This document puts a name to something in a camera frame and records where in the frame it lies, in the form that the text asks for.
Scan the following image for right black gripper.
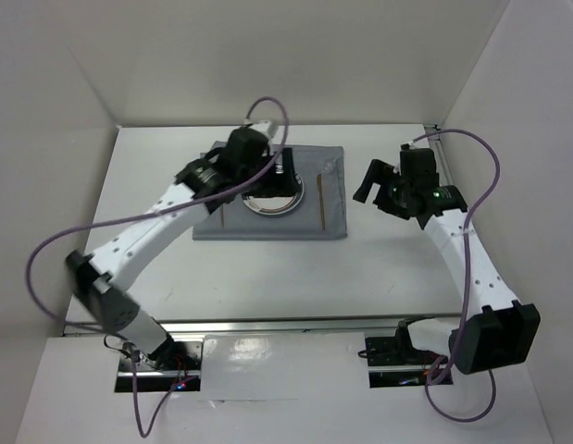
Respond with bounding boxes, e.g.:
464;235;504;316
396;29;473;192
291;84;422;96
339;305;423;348
353;158;413;220

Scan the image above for white plate green red rim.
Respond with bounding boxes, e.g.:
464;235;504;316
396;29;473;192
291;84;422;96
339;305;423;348
242;174;305;217

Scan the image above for grey cloth placemat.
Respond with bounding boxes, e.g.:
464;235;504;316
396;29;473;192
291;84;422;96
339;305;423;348
193;145;347;241

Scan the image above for clear plastic cup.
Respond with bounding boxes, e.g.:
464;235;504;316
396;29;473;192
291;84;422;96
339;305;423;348
320;158;337;175

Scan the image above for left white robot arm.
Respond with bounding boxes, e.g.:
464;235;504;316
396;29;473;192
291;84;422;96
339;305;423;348
65;120;299;369

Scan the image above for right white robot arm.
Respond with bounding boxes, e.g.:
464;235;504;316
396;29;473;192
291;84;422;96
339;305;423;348
353;145;541;375

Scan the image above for right side aluminium rail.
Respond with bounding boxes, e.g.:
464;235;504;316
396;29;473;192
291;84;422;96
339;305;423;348
424;125;454;185

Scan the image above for aluminium rail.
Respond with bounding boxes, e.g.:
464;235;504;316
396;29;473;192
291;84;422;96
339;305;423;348
63;314;481;335
424;125;454;185

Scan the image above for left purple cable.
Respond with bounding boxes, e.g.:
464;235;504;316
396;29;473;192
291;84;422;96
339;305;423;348
25;96;291;438

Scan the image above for purple cable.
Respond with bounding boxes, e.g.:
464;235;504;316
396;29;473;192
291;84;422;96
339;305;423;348
405;128;502;423
25;96;291;438

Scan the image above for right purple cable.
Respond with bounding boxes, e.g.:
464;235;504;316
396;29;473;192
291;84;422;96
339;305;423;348
405;128;502;423

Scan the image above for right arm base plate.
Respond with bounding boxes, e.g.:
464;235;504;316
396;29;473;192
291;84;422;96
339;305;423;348
357;337;438;389

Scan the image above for front aluminium rail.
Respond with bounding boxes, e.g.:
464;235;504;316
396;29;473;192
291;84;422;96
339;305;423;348
63;314;481;335

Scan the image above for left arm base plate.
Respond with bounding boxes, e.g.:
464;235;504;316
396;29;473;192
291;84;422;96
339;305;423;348
103;335;204;393

